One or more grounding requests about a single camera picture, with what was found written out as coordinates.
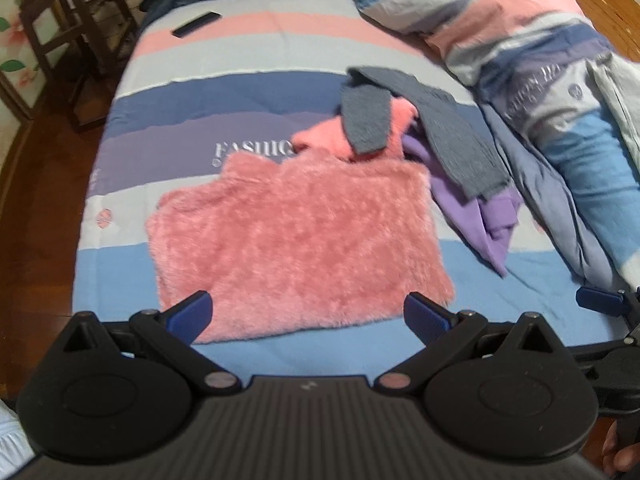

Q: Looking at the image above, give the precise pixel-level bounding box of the white cloth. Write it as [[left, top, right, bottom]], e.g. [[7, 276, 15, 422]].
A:
[[0, 400, 37, 480]]

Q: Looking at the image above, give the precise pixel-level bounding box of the purple sweatshirt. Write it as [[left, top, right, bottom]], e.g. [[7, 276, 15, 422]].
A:
[[402, 132, 524, 277]]

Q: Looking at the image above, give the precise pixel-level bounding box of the black remote control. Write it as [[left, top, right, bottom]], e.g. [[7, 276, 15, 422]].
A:
[[171, 11, 222, 39]]

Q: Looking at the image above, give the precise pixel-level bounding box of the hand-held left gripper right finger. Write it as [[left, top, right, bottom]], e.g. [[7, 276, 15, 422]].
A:
[[373, 291, 564, 396]]

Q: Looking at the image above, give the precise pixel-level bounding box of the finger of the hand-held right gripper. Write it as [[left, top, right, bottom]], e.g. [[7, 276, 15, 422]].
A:
[[575, 285, 640, 319], [564, 322, 640, 364]]

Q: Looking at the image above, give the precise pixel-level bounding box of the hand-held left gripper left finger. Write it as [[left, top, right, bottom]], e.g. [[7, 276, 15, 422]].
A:
[[61, 290, 244, 396]]

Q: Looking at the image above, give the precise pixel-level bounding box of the striped printed duvet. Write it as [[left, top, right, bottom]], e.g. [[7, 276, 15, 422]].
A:
[[350, 0, 640, 288]]

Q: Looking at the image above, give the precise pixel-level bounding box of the floral folding screen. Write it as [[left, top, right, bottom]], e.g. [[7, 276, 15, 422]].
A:
[[0, 0, 57, 122]]

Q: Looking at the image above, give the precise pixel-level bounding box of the dark wooden chair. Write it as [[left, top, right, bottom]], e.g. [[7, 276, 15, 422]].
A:
[[19, 0, 139, 134]]

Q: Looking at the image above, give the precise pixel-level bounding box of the person's right hand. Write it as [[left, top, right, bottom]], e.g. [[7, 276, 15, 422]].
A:
[[601, 420, 640, 476]]

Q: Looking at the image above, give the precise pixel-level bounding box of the grey knit sweater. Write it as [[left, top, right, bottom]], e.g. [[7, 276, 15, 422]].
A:
[[341, 66, 511, 200]]

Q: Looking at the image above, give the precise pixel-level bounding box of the coral pink fleece garment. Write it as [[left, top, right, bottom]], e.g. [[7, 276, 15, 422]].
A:
[[291, 99, 420, 163]]

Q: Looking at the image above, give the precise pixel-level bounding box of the pink fluffy sweater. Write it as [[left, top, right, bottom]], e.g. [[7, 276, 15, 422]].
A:
[[146, 152, 455, 345]]

